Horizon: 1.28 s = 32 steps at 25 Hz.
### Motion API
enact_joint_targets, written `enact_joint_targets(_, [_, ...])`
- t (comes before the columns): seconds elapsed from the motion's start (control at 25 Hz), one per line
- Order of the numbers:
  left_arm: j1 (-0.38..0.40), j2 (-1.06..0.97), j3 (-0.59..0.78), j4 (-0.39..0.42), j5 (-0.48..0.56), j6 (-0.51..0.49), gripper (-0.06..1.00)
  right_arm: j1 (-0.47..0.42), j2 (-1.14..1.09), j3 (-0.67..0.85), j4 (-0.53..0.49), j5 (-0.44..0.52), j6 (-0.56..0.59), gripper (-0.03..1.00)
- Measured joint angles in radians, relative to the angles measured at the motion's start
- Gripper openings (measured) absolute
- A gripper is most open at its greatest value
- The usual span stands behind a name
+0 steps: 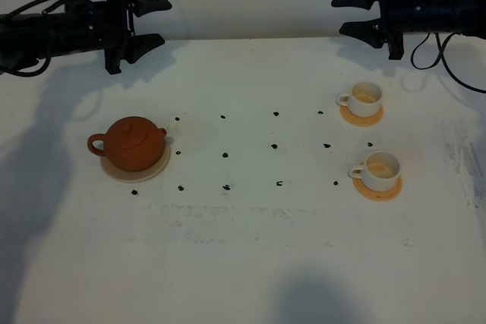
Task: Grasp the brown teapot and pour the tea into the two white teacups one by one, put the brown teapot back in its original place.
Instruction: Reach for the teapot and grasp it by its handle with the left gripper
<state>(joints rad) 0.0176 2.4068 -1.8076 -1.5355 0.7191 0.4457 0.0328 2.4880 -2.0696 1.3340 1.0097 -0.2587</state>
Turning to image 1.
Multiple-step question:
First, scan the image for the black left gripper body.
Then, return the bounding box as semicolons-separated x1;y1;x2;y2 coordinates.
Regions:
77;0;129;74

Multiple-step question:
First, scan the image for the brown clay teapot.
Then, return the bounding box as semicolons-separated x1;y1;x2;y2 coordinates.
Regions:
87;116;167;172

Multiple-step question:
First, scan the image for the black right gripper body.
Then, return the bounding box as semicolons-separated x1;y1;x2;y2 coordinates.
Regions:
376;0;409;60

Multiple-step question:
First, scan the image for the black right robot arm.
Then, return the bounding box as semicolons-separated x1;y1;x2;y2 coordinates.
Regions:
331;0;485;60

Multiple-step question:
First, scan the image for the near white teacup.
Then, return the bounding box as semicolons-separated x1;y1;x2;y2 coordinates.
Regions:
348;151;401;192

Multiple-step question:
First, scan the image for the cream round teapot coaster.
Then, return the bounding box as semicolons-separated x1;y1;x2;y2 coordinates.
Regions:
100;139;171;184

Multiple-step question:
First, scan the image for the orange round coaster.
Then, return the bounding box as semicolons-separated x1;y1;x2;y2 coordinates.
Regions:
339;106;384;127
352;178;403;202

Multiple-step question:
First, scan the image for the white teacup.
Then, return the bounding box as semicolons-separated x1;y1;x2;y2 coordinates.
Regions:
336;81;383;118
348;151;401;192

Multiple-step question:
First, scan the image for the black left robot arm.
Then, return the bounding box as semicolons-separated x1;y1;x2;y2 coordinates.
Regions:
1;0;172;77

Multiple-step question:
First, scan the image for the far white teacup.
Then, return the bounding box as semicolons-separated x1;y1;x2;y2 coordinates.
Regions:
336;81;383;118

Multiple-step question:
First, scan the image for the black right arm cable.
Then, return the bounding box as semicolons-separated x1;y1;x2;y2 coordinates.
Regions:
411;30;486;94

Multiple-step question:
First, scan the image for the near orange round coaster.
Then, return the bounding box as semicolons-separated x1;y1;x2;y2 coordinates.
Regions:
352;178;403;202

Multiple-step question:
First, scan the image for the far orange round coaster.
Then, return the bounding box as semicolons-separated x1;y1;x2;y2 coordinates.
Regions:
339;106;384;127

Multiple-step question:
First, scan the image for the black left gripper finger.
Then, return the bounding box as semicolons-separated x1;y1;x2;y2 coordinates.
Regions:
131;0;172;17
124;33;165;64

